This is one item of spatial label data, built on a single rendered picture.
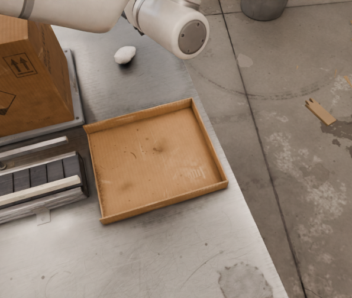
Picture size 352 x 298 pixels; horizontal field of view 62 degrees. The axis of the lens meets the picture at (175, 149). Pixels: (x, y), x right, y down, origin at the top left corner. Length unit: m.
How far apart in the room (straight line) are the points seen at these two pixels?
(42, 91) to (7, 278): 0.41
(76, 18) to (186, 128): 0.42
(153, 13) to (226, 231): 0.47
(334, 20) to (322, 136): 1.10
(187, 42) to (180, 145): 0.30
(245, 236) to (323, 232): 1.02
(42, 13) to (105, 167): 0.41
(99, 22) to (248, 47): 1.87
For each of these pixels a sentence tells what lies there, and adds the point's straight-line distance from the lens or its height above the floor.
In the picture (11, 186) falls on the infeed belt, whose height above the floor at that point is 0.88.
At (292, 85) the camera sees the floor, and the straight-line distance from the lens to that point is 2.11.
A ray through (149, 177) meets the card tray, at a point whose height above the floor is 0.83.
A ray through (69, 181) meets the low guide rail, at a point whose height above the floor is 0.91.
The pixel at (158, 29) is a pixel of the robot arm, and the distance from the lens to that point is 0.57.
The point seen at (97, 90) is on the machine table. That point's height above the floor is 0.83.
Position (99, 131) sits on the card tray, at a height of 0.83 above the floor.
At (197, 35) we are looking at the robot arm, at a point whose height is 1.14.
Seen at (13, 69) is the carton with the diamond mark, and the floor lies 1.06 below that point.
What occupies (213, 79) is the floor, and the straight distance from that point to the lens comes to 2.04.
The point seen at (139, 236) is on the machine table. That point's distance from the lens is 0.68.
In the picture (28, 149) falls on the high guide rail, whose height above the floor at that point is 0.96.
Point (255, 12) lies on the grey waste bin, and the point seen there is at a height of 0.07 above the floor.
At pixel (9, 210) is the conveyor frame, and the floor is 0.88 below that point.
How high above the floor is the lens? 1.49
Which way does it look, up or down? 60 degrees down
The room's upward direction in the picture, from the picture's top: 4 degrees counter-clockwise
